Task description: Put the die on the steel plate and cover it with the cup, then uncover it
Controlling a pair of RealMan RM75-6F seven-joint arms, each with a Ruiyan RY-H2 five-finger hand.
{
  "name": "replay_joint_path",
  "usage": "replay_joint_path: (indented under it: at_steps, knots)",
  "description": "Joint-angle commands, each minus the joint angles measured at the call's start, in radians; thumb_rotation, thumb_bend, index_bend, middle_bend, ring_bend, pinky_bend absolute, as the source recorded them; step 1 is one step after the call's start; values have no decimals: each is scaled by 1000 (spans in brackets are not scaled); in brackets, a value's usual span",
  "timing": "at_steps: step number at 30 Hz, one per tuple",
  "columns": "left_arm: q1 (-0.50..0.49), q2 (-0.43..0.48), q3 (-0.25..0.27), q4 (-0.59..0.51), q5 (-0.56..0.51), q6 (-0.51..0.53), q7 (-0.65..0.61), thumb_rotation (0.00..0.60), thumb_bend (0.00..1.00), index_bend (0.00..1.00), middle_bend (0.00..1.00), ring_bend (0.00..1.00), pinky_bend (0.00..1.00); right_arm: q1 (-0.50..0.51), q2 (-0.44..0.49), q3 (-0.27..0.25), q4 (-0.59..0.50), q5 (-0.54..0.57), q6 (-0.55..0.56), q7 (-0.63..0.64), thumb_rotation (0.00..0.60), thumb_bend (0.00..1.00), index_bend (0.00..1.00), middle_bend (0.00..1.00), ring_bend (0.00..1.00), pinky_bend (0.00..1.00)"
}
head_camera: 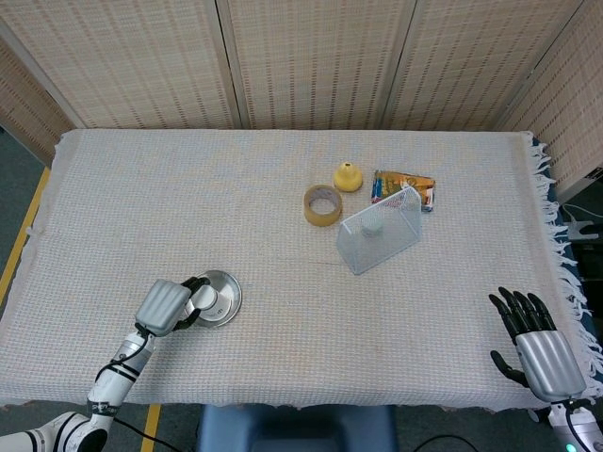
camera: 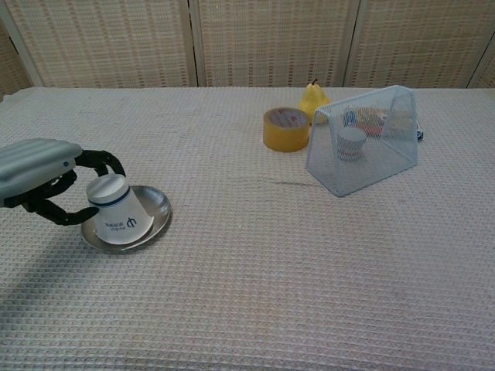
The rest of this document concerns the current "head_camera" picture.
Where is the white plastic clamp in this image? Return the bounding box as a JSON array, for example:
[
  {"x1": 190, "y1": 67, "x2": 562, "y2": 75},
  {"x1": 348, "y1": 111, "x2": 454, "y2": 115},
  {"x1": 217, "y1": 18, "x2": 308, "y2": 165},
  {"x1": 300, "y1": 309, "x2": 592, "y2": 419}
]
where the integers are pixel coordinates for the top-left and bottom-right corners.
[{"x1": 563, "y1": 219, "x2": 600, "y2": 242}]

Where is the blue wire mesh basket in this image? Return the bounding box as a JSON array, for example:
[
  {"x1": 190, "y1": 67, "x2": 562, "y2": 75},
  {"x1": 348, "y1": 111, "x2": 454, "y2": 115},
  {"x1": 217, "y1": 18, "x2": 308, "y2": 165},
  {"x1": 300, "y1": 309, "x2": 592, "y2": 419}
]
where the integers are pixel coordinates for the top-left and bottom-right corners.
[{"x1": 334, "y1": 186, "x2": 423, "y2": 276}]

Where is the beige woven tablecloth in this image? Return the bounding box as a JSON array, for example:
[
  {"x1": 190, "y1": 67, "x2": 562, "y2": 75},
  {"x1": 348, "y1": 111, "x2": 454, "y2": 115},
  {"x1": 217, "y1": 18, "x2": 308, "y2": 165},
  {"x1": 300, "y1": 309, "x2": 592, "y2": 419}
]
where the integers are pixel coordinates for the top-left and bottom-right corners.
[{"x1": 0, "y1": 127, "x2": 603, "y2": 413}]

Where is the yellowish tape roll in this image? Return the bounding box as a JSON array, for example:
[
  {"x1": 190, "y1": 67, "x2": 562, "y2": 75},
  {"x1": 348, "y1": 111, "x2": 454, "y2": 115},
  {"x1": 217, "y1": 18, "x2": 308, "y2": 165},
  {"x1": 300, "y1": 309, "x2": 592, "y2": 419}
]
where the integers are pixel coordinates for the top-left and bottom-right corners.
[{"x1": 302, "y1": 184, "x2": 344, "y2": 228}]

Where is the black and grey right robot hand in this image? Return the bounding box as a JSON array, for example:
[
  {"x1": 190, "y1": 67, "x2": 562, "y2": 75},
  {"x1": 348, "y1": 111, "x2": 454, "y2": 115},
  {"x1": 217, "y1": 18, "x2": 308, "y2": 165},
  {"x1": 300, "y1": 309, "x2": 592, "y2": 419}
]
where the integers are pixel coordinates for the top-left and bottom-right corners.
[{"x1": 488, "y1": 286, "x2": 588, "y2": 404}]

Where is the round steel plate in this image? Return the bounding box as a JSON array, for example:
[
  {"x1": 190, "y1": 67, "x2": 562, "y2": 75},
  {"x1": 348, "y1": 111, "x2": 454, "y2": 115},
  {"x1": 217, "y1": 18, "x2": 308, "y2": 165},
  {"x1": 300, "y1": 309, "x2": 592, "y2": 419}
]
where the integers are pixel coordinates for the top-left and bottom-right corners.
[{"x1": 186, "y1": 268, "x2": 243, "y2": 330}]

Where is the colourful snack packet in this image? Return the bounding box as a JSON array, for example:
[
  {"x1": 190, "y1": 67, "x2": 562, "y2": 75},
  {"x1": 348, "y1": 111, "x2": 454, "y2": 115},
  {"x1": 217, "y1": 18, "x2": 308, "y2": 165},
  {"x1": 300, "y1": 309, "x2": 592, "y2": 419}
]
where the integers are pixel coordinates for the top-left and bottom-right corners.
[{"x1": 370, "y1": 169, "x2": 437, "y2": 214}]

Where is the yellow toy pear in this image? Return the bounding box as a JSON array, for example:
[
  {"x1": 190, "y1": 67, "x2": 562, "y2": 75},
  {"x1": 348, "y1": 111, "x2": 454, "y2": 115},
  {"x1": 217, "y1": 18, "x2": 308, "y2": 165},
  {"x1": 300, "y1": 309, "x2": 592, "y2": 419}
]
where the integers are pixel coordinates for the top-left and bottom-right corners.
[{"x1": 333, "y1": 161, "x2": 364, "y2": 193}]

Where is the black and grey left robot hand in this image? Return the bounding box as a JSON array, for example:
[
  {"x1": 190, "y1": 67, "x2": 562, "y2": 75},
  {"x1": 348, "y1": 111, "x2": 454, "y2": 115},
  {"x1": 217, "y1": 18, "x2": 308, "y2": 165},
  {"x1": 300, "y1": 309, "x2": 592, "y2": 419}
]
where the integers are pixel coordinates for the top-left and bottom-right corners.
[{"x1": 135, "y1": 275, "x2": 212, "y2": 338}]

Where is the white paper cup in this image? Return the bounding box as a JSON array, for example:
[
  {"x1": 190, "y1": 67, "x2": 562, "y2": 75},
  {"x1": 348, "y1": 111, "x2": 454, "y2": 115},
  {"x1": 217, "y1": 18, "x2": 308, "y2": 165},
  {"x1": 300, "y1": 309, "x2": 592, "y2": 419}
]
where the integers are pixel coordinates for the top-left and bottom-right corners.
[{"x1": 187, "y1": 283, "x2": 226, "y2": 320}]

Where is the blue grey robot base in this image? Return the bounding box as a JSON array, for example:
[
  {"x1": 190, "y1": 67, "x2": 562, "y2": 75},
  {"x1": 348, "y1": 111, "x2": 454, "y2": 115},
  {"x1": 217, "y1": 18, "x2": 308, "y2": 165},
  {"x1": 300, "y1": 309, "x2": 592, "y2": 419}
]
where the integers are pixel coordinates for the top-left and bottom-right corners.
[{"x1": 196, "y1": 403, "x2": 398, "y2": 452}]

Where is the bamboo folding screen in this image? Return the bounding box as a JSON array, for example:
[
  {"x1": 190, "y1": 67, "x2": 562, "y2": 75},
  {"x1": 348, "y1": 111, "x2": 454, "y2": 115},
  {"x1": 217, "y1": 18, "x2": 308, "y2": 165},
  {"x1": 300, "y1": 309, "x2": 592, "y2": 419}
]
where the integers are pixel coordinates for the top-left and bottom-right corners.
[{"x1": 0, "y1": 0, "x2": 603, "y2": 189}]

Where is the black floor cable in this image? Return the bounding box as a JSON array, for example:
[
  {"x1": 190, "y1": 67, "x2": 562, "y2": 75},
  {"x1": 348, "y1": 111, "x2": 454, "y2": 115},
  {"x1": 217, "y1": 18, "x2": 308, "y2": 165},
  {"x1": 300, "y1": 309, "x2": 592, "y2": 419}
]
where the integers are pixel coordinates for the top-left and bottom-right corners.
[{"x1": 414, "y1": 435, "x2": 475, "y2": 452}]

